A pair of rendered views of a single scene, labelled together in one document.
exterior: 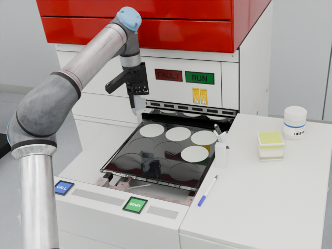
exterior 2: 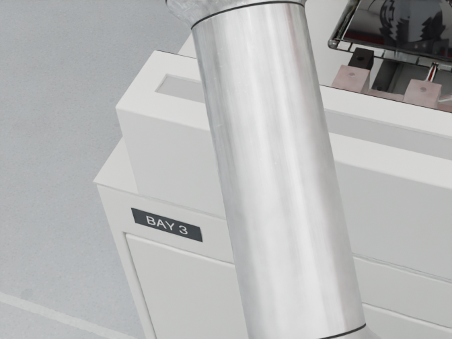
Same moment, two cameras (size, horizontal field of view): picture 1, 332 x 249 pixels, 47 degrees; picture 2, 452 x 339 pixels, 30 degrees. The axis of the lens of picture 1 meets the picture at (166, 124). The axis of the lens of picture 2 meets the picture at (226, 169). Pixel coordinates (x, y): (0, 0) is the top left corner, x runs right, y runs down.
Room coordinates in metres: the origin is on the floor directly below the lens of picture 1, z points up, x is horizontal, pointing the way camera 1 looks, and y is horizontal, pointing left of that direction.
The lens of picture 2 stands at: (0.33, 0.36, 1.55)
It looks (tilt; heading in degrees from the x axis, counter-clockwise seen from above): 48 degrees down; 2
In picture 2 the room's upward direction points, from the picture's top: 8 degrees counter-clockwise
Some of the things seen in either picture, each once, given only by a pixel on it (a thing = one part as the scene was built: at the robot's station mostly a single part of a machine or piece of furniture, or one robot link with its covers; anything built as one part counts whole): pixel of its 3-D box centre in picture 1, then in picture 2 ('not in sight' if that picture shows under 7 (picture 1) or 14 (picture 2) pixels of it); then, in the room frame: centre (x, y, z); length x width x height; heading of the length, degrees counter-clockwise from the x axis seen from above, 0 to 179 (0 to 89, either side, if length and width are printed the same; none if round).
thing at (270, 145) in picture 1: (269, 145); not in sight; (0.98, -0.32, 1.00); 0.07 x 0.07 x 0.07; 83
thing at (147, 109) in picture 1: (184, 121); not in sight; (1.37, -0.08, 0.89); 0.44 x 0.02 x 0.10; 63
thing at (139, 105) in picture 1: (139, 105); not in sight; (1.30, 0.10, 1.03); 0.06 x 0.03 x 0.09; 92
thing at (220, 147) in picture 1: (222, 146); not in sight; (0.96, -0.16, 1.03); 0.06 x 0.04 x 0.13; 153
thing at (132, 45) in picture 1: (126, 38); not in sight; (1.31, 0.10, 1.29); 0.09 x 0.08 x 0.11; 140
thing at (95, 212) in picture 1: (102, 214); (385, 181); (0.88, 0.23, 0.89); 0.55 x 0.09 x 0.14; 63
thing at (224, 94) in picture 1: (143, 89); not in sight; (1.46, 0.08, 1.02); 0.82 x 0.03 x 0.40; 63
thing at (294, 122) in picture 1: (294, 122); not in sight; (1.08, -0.43, 1.01); 0.07 x 0.07 x 0.10
